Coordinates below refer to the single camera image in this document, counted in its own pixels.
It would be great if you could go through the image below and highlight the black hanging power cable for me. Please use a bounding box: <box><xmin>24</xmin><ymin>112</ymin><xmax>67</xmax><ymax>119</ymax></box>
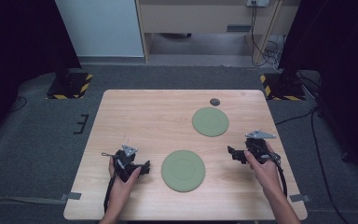
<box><xmin>249</xmin><ymin>1</ymin><xmax>282</xmax><ymax>68</ymax></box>

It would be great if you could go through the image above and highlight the black hazard-striped stand base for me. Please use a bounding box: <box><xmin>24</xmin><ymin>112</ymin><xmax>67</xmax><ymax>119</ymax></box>
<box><xmin>46</xmin><ymin>72</ymin><xmax>94</xmax><ymax>101</ymax></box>
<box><xmin>259</xmin><ymin>72</ymin><xmax>307</xmax><ymax>102</ymax></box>

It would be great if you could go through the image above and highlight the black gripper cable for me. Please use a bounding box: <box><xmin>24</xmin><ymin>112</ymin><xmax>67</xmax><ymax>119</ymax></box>
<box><xmin>103</xmin><ymin>174</ymin><xmax>117</xmax><ymax>215</ymax></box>
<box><xmin>271</xmin><ymin>153</ymin><xmax>289</xmax><ymax>199</ymax></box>

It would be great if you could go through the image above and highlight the black floor cable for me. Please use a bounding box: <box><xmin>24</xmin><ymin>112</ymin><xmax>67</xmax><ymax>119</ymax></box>
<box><xmin>274</xmin><ymin>105</ymin><xmax>352</xmax><ymax>224</ymax></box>
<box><xmin>8</xmin><ymin>95</ymin><xmax>29</xmax><ymax>114</ymax></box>

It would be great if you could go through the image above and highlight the light wooden desk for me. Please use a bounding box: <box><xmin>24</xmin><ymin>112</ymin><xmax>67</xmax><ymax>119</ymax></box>
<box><xmin>135</xmin><ymin>0</ymin><xmax>302</xmax><ymax>65</ymax></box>

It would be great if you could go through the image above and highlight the green round plate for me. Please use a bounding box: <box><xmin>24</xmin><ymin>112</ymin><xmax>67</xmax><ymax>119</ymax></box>
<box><xmin>160</xmin><ymin>149</ymin><xmax>207</xmax><ymax>193</ymax></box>
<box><xmin>191</xmin><ymin>106</ymin><xmax>230</xmax><ymax>138</ymax></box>

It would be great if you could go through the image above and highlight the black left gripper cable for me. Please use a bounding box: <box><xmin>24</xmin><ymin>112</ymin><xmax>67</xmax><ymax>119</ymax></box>
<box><xmin>103</xmin><ymin>174</ymin><xmax>117</xmax><ymax>215</ymax></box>

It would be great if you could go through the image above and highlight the white panel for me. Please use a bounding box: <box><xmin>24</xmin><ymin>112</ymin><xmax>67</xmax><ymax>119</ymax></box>
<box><xmin>55</xmin><ymin>0</ymin><xmax>145</xmax><ymax>58</ymax></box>

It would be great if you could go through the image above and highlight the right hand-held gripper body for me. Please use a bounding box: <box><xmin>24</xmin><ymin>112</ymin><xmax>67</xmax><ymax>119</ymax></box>
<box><xmin>243</xmin><ymin>129</ymin><xmax>282</xmax><ymax>165</ymax></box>

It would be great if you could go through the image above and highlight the grey tape strip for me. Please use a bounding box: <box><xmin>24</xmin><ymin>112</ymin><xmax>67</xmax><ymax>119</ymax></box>
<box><xmin>60</xmin><ymin>191</ymin><xmax>83</xmax><ymax>202</ymax></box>
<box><xmin>289</xmin><ymin>193</ymin><xmax>311</xmax><ymax>203</ymax></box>

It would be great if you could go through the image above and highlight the person's left hand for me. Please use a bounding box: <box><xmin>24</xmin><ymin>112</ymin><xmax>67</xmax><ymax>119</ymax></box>
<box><xmin>107</xmin><ymin>155</ymin><xmax>143</xmax><ymax>207</ymax></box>

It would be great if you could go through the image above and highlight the dark curtain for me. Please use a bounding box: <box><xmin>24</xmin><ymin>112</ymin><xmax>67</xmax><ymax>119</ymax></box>
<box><xmin>0</xmin><ymin>0</ymin><xmax>83</xmax><ymax>146</ymax></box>
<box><xmin>277</xmin><ymin>0</ymin><xmax>358</xmax><ymax>186</ymax></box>

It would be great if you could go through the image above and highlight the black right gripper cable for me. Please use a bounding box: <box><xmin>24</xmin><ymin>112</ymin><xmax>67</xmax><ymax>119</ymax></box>
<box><xmin>271</xmin><ymin>153</ymin><xmax>289</xmax><ymax>199</ymax></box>

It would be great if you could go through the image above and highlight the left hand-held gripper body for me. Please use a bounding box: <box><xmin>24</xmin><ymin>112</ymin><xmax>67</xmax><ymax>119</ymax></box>
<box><xmin>112</xmin><ymin>143</ymin><xmax>142</xmax><ymax>183</ymax></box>

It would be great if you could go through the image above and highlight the white power strip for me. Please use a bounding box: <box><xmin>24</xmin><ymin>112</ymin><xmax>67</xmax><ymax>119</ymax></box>
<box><xmin>245</xmin><ymin>0</ymin><xmax>271</xmax><ymax>8</ymax></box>

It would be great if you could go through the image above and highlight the person's right hand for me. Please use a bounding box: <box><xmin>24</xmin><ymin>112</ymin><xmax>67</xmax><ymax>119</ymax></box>
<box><xmin>243</xmin><ymin>142</ymin><xmax>283</xmax><ymax>195</ymax></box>

